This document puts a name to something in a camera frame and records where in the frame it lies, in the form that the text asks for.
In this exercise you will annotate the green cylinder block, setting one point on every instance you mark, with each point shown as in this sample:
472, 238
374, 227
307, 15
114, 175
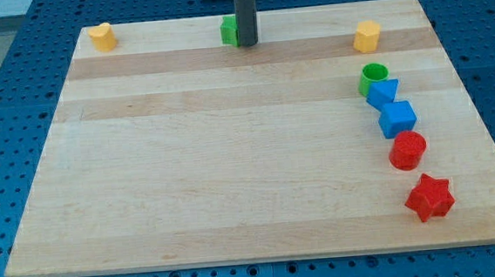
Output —
371, 73

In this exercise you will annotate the blue cube block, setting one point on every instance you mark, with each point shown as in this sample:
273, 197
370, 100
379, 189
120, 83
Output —
396, 117

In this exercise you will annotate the light wooden board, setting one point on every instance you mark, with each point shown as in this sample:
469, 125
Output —
176, 151

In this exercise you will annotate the red star block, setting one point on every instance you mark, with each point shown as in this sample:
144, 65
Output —
430, 198

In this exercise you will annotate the yellow heart block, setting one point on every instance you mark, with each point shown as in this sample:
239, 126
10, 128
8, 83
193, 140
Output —
102, 37

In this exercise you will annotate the blue triangle block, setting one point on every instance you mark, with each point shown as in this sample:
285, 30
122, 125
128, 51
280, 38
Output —
382, 93

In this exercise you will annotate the red cylinder block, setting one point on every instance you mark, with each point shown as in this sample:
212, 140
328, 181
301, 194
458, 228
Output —
407, 150

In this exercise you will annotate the yellow hexagon block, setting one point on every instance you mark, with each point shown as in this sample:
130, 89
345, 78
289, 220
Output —
367, 35

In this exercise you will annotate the green cube block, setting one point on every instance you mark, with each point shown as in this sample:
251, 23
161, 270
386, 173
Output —
229, 31

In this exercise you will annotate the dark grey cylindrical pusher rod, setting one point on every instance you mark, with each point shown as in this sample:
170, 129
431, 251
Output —
245, 17

